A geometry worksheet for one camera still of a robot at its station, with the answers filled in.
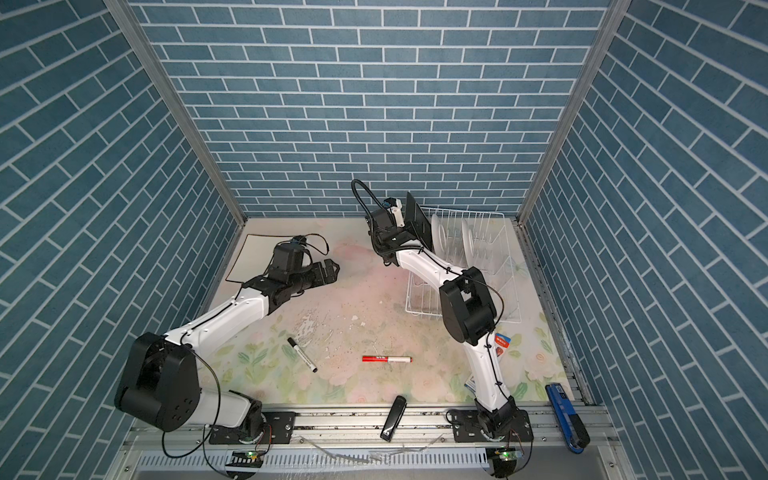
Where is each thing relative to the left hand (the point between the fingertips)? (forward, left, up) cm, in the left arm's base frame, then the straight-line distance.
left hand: (329, 269), depth 88 cm
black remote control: (-37, -19, -12) cm, 44 cm away
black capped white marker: (-21, +7, -13) cm, 26 cm away
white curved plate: (+17, -46, -3) cm, 49 cm away
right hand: (+14, -26, +5) cm, 30 cm away
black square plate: (+21, -28, -1) cm, 35 cm away
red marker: (-22, -17, -13) cm, 31 cm away
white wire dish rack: (-3, -29, -11) cm, 31 cm away
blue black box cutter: (-40, -62, -9) cm, 75 cm away
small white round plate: (+20, -39, -7) cm, 44 cm away
